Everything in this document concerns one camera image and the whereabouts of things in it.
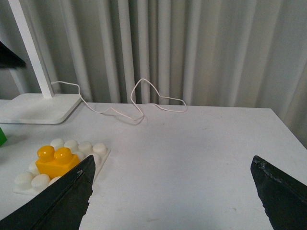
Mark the green two-stud block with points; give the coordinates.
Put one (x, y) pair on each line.
(3, 138)

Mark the yellow two-stud block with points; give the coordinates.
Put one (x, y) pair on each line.
(55, 163)

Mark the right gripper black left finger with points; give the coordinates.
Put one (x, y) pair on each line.
(61, 206)

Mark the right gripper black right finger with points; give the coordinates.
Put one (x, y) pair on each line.
(283, 197)

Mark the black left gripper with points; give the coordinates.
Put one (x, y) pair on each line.
(9, 60)

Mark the white studded base plate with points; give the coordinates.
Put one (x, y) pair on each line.
(31, 182)

